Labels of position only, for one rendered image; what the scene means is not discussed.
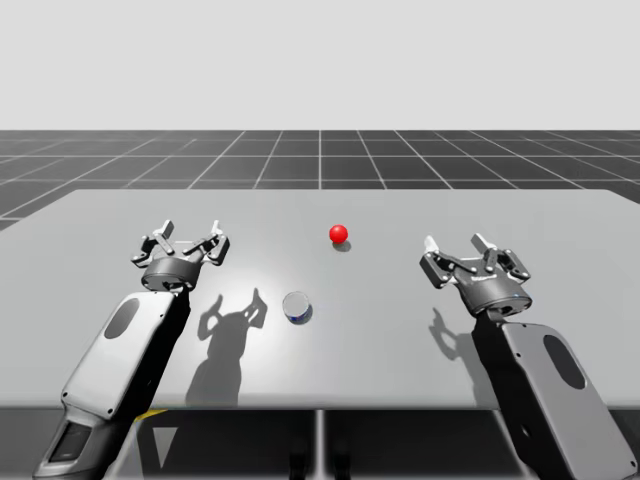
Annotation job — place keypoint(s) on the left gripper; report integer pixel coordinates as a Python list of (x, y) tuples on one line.
[(170, 272)]

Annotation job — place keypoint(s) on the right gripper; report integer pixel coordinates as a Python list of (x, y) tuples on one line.
[(495, 292)]

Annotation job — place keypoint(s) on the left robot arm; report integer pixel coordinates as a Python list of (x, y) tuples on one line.
[(112, 360)]

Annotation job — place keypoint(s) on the blue flat can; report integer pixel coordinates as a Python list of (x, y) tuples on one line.
[(296, 307)]

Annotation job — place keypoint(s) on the small smooth ball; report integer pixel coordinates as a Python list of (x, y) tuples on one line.
[(339, 233)]

